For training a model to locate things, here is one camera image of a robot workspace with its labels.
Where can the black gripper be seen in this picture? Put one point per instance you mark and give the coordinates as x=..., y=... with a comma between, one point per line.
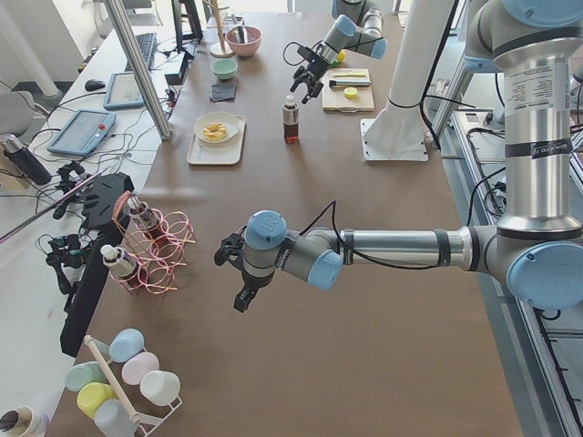
x=251, y=281
x=314, y=66

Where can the tea bottle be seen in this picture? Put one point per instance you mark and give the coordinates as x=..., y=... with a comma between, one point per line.
x=290, y=120
x=144, y=217
x=123, y=266

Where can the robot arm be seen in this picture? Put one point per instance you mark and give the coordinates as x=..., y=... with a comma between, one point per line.
x=535, y=248
x=357, y=27

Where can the cream serving tray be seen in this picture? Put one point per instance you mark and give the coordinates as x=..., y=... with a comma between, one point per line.
x=222, y=152

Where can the steel muddler black tip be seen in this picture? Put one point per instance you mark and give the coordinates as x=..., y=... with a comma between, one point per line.
x=338, y=83

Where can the wooden cutting board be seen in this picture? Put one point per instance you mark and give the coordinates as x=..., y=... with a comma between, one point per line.
x=334, y=100

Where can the yellow plastic knife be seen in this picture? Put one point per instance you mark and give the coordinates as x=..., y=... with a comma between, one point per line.
x=350, y=74

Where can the half lemon slice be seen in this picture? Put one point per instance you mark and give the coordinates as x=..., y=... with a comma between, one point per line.
x=350, y=92

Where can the pink bowl with ice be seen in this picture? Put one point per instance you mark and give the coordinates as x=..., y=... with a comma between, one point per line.
x=249, y=49

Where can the mint green bowl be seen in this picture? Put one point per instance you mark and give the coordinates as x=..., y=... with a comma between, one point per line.
x=224, y=69

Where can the metal scoop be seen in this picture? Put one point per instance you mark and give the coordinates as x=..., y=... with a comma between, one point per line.
x=241, y=35

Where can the wooden mug tree stand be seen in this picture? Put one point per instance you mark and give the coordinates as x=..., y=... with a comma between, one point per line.
x=219, y=49

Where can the white plate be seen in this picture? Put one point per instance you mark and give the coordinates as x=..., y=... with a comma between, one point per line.
x=232, y=122

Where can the braided donut pastry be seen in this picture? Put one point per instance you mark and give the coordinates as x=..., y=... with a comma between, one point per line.
x=215, y=131

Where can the white cup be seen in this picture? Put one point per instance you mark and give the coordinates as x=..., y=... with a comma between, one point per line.
x=160, y=387

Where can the blue cup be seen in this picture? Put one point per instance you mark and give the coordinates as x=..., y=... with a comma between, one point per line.
x=127, y=344

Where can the pink cup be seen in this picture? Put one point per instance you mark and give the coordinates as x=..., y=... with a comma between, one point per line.
x=137, y=367

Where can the black keyboard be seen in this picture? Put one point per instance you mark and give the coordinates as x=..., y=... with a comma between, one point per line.
x=147, y=44

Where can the black stand device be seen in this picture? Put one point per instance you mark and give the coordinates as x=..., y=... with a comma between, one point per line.
x=82, y=301

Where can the grey cup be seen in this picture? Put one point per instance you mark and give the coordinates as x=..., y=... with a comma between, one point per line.
x=113, y=421

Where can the yellow cup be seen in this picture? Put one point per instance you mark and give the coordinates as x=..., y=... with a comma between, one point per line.
x=92, y=395

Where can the green cup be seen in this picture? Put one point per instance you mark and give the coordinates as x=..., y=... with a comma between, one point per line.
x=82, y=374

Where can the blue tablet far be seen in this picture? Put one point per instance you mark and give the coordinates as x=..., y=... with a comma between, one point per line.
x=123, y=92

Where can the blue tablet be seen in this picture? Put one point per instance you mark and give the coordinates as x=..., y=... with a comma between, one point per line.
x=123, y=92
x=83, y=133

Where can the black computer mouse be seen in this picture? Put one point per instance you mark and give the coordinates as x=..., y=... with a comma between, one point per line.
x=94, y=85

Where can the blue tablet near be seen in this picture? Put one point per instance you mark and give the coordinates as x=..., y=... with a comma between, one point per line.
x=83, y=133

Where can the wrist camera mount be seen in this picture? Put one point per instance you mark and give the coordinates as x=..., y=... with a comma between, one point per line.
x=231, y=250

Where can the copper wire bottle rack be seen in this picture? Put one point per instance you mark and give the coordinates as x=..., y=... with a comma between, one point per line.
x=159, y=257

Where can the wooden rack handle rod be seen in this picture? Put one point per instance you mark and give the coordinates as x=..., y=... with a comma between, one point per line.
x=91, y=343

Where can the aluminium frame post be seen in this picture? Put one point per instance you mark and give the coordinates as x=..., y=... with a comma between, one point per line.
x=120, y=22

